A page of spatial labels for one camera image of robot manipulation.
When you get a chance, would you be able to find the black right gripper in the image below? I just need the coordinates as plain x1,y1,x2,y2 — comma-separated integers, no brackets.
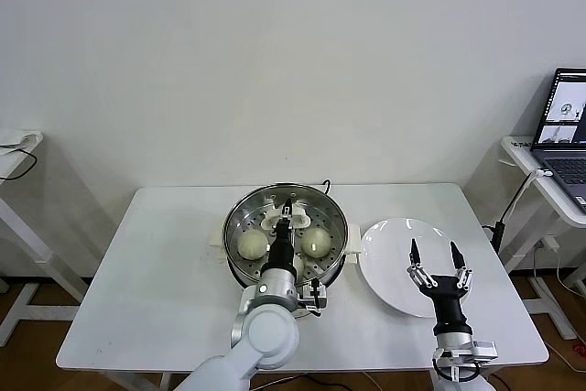
406,237,473,336

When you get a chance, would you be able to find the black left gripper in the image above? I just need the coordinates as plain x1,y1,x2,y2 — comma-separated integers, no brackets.
266,197,298,271

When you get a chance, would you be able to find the stainless steel steamer basket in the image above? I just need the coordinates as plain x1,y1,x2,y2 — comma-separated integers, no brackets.
209,182,364,291

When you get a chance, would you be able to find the round white plate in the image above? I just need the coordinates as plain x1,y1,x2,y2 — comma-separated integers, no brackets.
358,218,473,319

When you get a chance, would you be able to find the white laptop side table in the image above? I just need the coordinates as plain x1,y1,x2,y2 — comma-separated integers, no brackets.
499,134,586,342

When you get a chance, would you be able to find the grey open laptop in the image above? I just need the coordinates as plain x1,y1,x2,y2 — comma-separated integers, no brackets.
530,66,586,214

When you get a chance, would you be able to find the white side table with cloth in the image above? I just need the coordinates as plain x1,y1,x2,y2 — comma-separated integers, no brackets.
0,130,91,347

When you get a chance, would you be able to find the white folded cloth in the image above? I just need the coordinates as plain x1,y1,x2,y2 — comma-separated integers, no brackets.
0,130,41,157

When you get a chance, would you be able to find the black laptop power cable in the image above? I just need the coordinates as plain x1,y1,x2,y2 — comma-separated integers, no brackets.
483,175,535,250

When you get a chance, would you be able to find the white usb cable plug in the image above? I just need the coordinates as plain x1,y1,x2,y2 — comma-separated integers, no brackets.
521,167,555,190

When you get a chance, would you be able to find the thin black cable loop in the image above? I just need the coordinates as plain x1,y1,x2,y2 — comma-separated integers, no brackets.
0,146,38,180

